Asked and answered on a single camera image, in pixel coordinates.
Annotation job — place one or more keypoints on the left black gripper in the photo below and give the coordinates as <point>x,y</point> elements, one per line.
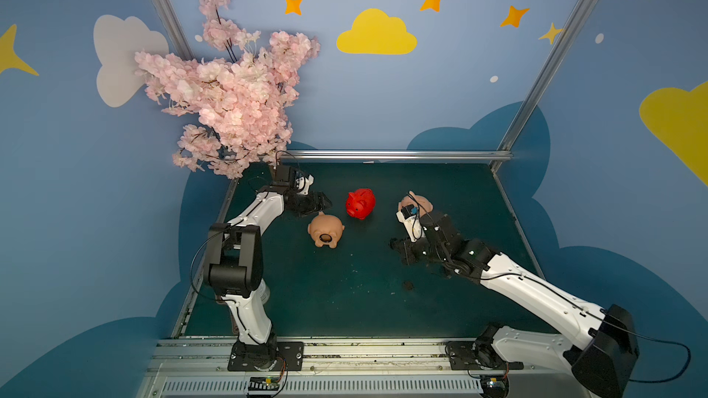
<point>309,202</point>

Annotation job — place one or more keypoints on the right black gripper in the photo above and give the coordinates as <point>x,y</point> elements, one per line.
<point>419,246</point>

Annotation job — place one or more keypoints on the tan piggy bank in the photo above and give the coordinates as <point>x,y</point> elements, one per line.
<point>421,203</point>
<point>326,230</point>

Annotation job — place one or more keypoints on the red piggy bank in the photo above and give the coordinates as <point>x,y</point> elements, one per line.
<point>360,203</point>

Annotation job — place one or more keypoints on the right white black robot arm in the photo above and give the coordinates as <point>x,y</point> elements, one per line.
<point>598,347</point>

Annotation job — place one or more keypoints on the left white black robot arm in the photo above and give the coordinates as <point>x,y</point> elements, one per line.
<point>234,268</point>

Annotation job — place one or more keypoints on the pink cherry blossom tree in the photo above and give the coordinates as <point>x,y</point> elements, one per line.
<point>240,100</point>

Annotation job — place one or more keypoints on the right circuit board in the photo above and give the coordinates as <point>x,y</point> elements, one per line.
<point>494,387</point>

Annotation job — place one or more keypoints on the left green circuit board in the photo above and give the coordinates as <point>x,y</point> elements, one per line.
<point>263,387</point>

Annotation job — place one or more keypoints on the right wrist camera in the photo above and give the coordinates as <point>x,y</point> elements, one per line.
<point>409,216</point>

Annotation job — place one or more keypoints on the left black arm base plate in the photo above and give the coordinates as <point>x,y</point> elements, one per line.
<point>287,355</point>

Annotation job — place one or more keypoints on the aluminium front rail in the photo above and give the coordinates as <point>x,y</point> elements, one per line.
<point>340,367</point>

